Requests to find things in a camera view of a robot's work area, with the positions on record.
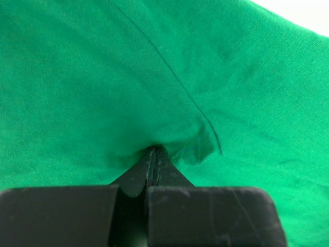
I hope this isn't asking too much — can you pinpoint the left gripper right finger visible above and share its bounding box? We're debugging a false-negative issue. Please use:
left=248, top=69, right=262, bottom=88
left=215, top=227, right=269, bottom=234
left=146, top=147, right=287, bottom=246

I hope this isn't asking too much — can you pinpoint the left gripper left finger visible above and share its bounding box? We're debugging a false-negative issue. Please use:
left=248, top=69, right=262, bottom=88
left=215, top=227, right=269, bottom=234
left=1, top=148, right=156, bottom=246

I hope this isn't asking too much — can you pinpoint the green t shirt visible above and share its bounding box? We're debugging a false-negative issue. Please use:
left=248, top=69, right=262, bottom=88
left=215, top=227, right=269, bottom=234
left=1, top=1, right=328, bottom=246

